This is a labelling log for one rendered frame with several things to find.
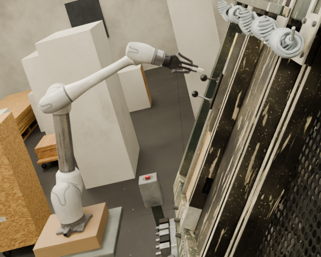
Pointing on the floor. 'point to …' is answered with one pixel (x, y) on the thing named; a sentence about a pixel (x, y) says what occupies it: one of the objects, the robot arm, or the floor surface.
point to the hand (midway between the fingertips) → (197, 69)
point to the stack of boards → (19, 111)
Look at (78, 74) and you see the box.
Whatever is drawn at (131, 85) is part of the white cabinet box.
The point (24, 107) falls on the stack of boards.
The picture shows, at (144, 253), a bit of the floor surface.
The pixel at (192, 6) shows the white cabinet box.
